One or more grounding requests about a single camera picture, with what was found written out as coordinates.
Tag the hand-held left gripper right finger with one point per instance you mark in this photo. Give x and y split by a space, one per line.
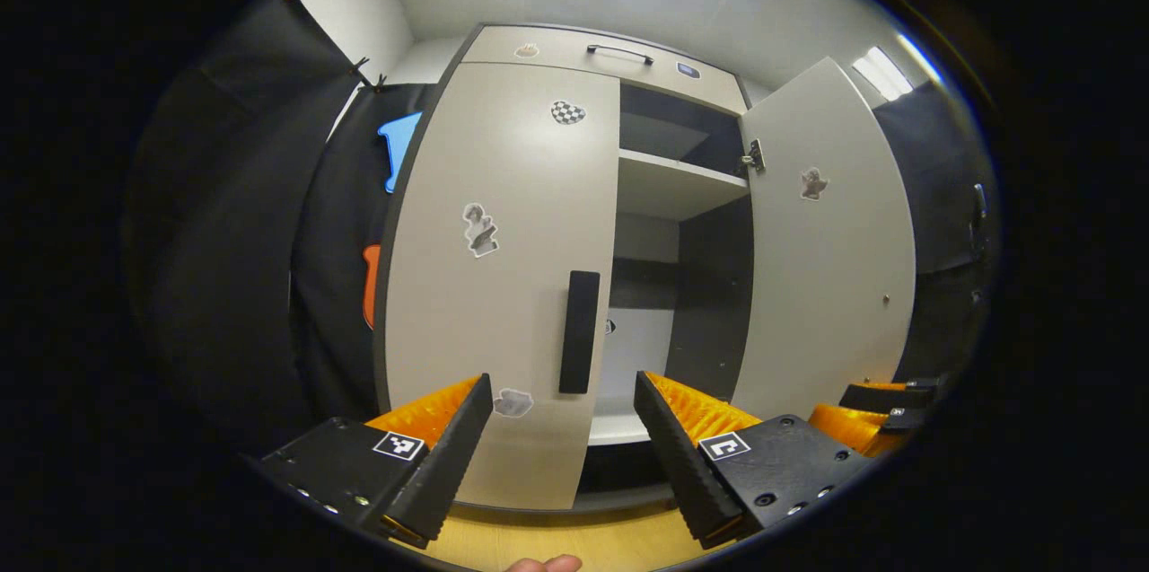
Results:
678 455

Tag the metal door hinge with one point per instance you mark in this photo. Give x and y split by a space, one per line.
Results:
752 157

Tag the beige cabinet drawer front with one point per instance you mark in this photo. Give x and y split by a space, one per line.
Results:
565 60

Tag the small ceiling light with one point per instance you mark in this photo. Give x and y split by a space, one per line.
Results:
884 74

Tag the black backdrop cloth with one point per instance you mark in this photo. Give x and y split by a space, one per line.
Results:
233 240

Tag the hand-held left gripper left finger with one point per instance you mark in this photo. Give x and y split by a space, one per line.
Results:
453 455

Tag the white cabinet base shelf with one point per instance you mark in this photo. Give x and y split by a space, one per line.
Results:
618 430

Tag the beige cabinet door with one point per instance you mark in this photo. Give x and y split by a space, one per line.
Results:
503 312
826 285

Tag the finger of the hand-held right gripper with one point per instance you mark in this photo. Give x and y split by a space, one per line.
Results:
889 396
853 428

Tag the beige double-door shoe cabinet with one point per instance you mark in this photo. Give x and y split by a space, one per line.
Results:
709 303

